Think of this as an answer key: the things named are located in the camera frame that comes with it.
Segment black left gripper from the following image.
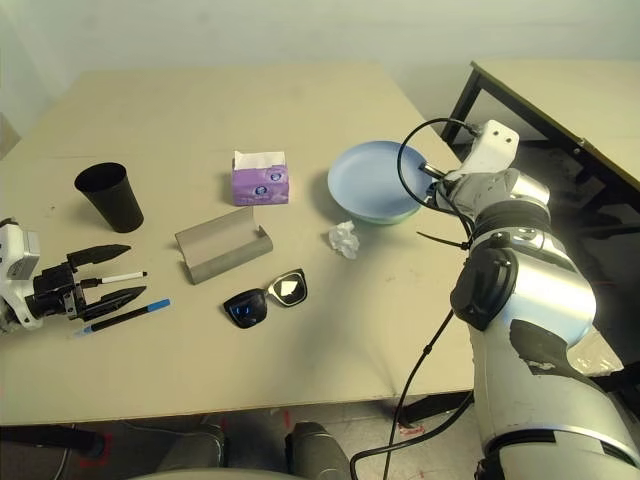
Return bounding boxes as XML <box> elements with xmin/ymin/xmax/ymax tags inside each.
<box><xmin>24</xmin><ymin>243</ymin><xmax>148</xmax><ymax>322</ymax></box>

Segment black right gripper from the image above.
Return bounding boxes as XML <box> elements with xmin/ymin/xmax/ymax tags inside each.
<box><xmin>421</xmin><ymin>160</ymin><xmax>451</xmax><ymax>199</ymax></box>

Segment white marker pen black cap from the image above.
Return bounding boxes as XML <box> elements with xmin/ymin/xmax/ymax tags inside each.
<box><xmin>82</xmin><ymin>271</ymin><xmax>149</xmax><ymax>287</ymax></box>

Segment black pen blue cap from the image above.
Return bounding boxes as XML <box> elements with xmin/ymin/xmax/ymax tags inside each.
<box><xmin>73</xmin><ymin>298</ymin><xmax>172</xmax><ymax>337</ymax></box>

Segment white tissue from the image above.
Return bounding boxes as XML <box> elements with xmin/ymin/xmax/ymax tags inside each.
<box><xmin>327</xmin><ymin>221</ymin><xmax>361</xmax><ymax>260</ymax></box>

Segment grey glasses case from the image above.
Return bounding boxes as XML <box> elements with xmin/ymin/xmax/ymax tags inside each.
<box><xmin>174</xmin><ymin>206</ymin><xmax>274</xmax><ymax>286</ymax></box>

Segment black sunglasses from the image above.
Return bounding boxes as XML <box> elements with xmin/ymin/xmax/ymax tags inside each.
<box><xmin>222</xmin><ymin>268</ymin><xmax>308</xmax><ymax>330</ymax></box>

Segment light blue plate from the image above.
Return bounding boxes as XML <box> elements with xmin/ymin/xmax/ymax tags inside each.
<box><xmin>327</xmin><ymin>140</ymin><xmax>441</xmax><ymax>226</ymax></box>

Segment black zip tie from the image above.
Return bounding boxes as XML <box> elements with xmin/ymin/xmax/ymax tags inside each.
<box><xmin>417</xmin><ymin>230</ymin><xmax>474</xmax><ymax>251</ymax></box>

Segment black plastic cup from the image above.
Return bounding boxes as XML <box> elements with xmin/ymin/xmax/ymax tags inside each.
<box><xmin>73</xmin><ymin>162</ymin><xmax>145</xmax><ymax>234</ymax></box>

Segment black table leg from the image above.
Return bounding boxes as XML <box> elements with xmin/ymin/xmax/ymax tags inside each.
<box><xmin>399</xmin><ymin>389</ymin><xmax>474</xmax><ymax>426</ymax></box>
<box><xmin>0</xmin><ymin>424</ymin><xmax>109</xmax><ymax>459</ymax></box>

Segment purple tissue pack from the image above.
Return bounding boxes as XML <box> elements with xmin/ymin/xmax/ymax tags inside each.
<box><xmin>231</xmin><ymin>148</ymin><xmax>292</xmax><ymax>207</ymax></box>

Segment grey robot left leg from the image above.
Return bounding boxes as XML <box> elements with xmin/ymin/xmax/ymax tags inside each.
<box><xmin>149</xmin><ymin>424</ymin><xmax>229</xmax><ymax>474</ymax></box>

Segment grey robot leg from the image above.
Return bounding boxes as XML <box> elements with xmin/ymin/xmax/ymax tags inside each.
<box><xmin>149</xmin><ymin>424</ymin><xmax>229</xmax><ymax>474</ymax></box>
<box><xmin>284</xmin><ymin>421</ymin><xmax>351</xmax><ymax>480</ymax></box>

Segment grey robot torso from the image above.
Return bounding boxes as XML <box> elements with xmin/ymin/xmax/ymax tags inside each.
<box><xmin>124</xmin><ymin>467</ymin><xmax>301</xmax><ymax>480</ymax></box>

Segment clear plastic film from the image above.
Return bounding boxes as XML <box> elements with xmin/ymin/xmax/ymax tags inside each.
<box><xmin>569</xmin><ymin>329</ymin><xmax>624</xmax><ymax>379</ymax></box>

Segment grey robot right leg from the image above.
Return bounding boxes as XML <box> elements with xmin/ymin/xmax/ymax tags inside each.
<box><xmin>284</xmin><ymin>421</ymin><xmax>351</xmax><ymax>480</ymax></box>

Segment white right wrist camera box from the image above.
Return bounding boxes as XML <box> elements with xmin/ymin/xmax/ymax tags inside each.
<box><xmin>458</xmin><ymin>119</ymin><xmax>520</xmax><ymax>174</ymax></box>

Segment beige side table black frame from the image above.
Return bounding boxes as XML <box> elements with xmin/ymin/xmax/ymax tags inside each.
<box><xmin>439</xmin><ymin>59</ymin><xmax>640</xmax><ymax>401</ymax></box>

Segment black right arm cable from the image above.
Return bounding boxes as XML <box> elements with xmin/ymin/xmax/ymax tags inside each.
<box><xmin>349</xmin><ymin>117</ymin><xmax>484</xmax><ymax>480</ymax></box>

